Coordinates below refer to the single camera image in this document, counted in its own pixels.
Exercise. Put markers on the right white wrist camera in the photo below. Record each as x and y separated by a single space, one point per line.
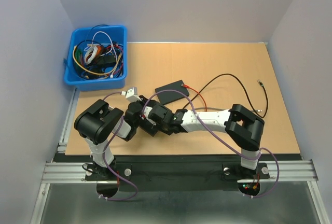
146 112

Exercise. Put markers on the blue plastic bin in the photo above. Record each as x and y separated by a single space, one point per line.
86 45

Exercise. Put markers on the black adapter in bin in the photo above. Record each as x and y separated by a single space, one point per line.
105 61

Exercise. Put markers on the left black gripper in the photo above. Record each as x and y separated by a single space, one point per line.
141 102

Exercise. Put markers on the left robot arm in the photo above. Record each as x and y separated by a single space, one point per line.
100 120

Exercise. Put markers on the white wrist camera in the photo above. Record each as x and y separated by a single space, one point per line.
131 94
146 112

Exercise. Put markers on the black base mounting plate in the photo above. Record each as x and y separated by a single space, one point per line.
176 173

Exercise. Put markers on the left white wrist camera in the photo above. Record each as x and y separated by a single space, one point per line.
131 94

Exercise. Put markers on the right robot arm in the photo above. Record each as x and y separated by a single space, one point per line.
243 126

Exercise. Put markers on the aluminium frame rail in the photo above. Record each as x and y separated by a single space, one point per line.
73 173

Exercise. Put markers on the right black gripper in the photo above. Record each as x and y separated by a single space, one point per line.
155 123

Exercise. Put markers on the black network switch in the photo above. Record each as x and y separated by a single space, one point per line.
169 93
149 128

